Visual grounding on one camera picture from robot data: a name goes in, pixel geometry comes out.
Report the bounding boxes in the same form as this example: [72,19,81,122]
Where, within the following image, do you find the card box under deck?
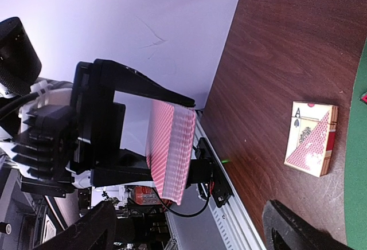
[284,101,338,177]

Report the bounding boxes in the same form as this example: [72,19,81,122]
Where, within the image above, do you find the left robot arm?
[1,17,196,198]

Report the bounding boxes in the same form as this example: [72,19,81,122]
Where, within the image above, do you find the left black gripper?
[14,59,196,197]

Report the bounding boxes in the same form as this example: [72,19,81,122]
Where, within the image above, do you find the round green poker mat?
[344,47,366,249]

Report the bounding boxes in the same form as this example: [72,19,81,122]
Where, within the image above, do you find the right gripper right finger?
[262,200,352,249]

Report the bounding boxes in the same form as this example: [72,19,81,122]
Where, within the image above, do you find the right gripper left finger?
[35,201,116,250]

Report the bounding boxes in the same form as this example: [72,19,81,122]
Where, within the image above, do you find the red-backed card deck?
[145,100,196,205]

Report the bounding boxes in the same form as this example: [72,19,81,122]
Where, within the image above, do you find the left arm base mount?
[186,137,233,208]

